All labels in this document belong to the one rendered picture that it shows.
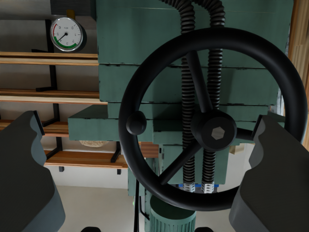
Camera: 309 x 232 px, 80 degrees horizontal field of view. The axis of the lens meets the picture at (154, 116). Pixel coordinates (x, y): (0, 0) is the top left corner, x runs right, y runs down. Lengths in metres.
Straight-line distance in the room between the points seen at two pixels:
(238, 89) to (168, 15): 0.24
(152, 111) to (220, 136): 0.22
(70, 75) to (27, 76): 0.68
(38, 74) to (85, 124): 3.01
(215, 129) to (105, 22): 0.33
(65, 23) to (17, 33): 3.25
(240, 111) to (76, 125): 0.41
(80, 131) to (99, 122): 0.06
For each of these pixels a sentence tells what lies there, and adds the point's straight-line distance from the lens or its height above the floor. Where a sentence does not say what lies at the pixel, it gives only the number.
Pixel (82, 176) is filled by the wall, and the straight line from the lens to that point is 3.64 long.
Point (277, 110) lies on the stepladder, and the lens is 1.42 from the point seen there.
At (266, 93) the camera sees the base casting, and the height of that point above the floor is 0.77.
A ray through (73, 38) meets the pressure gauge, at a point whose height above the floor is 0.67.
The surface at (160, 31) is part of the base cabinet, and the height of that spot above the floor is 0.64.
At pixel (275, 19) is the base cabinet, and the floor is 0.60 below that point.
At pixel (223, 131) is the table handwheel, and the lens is 0.28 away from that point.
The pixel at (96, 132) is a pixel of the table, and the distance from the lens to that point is 0.49.
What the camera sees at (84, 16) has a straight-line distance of 0.45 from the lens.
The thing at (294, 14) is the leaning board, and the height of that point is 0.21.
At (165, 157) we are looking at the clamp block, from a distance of 0.39.
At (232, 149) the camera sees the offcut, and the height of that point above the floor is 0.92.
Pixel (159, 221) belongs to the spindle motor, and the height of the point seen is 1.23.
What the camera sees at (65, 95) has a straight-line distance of 2.71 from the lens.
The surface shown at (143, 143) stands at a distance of 0.56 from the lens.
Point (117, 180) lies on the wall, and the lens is 3.49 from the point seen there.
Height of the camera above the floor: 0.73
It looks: 13 degrees up
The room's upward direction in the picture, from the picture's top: 178 degrees counter-clockwise
